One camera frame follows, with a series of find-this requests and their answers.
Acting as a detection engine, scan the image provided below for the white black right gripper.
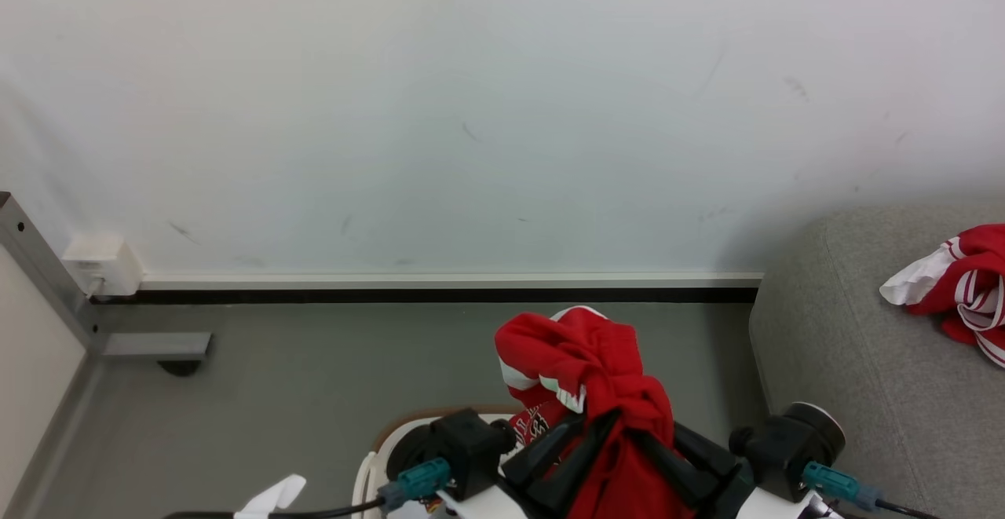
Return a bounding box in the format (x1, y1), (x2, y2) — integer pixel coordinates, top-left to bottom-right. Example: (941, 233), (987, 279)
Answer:
(627, 421), (837, 519)

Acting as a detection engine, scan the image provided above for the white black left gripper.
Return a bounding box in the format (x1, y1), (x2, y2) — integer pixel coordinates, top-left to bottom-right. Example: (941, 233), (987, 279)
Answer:
(436, 411), (623, 519)

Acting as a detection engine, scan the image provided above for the red jersey with print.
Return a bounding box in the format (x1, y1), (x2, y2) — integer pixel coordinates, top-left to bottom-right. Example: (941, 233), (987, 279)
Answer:
(494, 305), (696, 519)

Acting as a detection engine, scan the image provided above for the red garment with striped trim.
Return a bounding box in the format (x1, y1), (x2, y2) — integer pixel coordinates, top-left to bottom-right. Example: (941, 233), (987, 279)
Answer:
(879, 224), (1005, 369)

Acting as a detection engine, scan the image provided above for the grey fabric sofa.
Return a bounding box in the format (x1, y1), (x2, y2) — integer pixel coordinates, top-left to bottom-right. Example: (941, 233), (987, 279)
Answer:
(747, 203), (1005, 519)

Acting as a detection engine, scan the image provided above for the white plastic laundry basket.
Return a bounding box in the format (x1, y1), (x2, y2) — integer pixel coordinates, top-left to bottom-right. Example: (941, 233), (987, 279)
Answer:
(351, 406), (521, 519)

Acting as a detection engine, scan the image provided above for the white and black baseboard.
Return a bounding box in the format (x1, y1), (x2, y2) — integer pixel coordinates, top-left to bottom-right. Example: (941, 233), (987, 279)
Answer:
(93, 271), (765, 305)

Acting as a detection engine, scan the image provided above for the white crumpled tag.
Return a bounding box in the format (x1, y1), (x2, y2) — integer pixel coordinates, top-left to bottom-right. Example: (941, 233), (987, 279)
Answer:
(233, 473), (308, 519)

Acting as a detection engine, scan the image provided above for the white partition panel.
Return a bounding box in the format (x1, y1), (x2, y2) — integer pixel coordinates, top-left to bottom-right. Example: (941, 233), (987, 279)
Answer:
(0, 246), (87, 496)

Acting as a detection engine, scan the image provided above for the teal cable connector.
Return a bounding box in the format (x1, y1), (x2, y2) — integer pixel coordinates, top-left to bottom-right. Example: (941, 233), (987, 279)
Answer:
(377, 458), (453, 514)
(802, 461), (885, 513)

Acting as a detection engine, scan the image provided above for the thin black cable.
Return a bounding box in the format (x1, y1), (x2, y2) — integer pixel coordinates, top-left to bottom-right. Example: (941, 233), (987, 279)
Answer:
(875, 499), (943, 519)

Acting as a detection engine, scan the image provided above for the grey metal frame foot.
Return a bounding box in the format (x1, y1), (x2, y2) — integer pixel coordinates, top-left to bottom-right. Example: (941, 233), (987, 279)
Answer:
(100, 332), (214, 360)

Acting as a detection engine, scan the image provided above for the white wall socket box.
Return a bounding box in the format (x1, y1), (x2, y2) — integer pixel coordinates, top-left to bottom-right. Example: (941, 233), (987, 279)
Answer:
(61, 235), (144, 298)

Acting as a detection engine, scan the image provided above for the grey metal frame post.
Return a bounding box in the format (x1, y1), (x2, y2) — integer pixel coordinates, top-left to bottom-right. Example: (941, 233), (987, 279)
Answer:
(0, 192), (103, 356)

